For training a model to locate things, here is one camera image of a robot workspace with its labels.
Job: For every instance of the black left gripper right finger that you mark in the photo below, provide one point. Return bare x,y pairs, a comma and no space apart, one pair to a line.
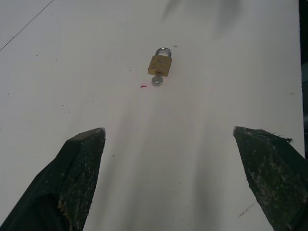
274,173

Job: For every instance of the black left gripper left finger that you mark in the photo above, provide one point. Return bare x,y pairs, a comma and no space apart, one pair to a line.
65,178

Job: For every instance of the silver key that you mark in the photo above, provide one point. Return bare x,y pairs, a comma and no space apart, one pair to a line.
157,79

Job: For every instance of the brass padlock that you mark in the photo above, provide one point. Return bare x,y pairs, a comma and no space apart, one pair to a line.
160,63

